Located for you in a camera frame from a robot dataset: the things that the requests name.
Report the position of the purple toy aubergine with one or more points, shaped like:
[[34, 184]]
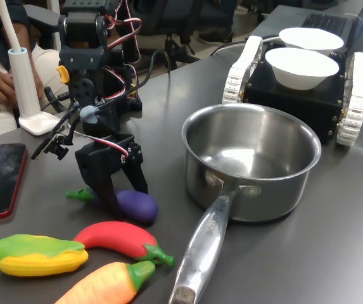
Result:
[[137, 206]]

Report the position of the pale grey putty lump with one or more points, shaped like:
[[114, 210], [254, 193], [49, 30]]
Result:
[[89, 113]]

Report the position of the red toy chilli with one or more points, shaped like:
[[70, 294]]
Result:
[[118, 237]]

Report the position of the orange toy carrot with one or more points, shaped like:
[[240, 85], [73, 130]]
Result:
[[105, 285]]

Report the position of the yellow green toy corn cob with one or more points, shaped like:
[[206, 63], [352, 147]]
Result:
[[35, 258]]

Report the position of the black office chair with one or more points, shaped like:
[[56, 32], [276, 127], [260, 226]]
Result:
[[170, 47]]

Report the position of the grey chair armrest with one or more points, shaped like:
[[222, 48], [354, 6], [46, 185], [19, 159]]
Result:
[[42, 19]]

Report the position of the black vehicle with white tracks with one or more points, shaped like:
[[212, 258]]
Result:
[[295, 101]]

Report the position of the large white bowl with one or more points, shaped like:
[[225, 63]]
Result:
[[301, 73]]

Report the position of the small white bowl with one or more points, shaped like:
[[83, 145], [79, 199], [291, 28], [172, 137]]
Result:
[[311, 39]]

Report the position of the black laptop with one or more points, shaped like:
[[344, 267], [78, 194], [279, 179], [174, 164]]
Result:
[[325, 22]]

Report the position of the black gripper camera board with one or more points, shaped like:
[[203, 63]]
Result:
[[53, 145]]

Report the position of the white post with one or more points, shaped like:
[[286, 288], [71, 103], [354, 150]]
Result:
[[26, 88]]

